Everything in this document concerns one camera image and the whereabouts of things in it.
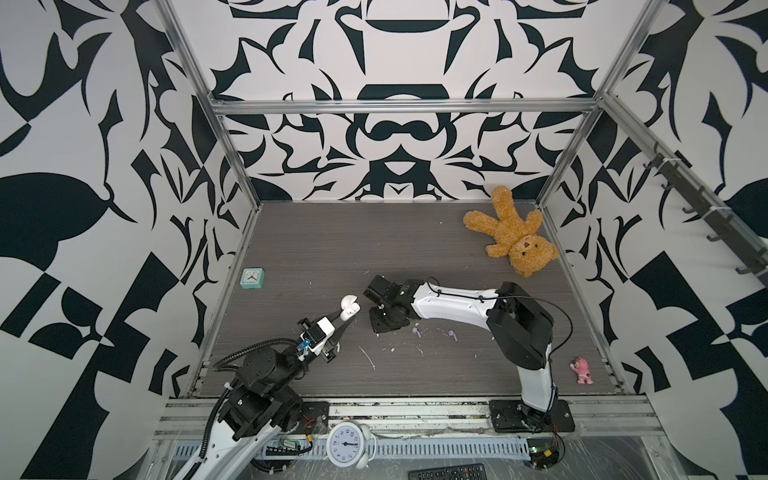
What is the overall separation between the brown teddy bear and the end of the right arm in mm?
455

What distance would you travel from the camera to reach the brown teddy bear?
98cm

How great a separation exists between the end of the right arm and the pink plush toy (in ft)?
1.56

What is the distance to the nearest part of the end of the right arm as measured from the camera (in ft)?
2.16
